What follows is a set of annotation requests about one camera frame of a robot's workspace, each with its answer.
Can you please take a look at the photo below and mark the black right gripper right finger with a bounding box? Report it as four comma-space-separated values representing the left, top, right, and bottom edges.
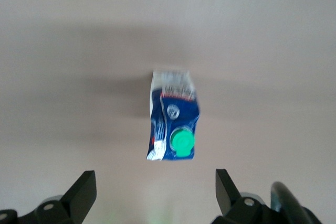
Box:
212, 168, 267, 224

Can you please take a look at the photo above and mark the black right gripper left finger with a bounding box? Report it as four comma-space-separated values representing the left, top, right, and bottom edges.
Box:
35, 170, 97, 224

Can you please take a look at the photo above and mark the blue milk carton green cap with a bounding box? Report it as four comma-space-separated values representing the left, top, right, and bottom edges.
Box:
145, 69, 202, 162

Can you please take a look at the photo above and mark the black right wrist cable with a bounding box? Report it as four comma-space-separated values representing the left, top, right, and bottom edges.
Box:
270, 181, 322, 224

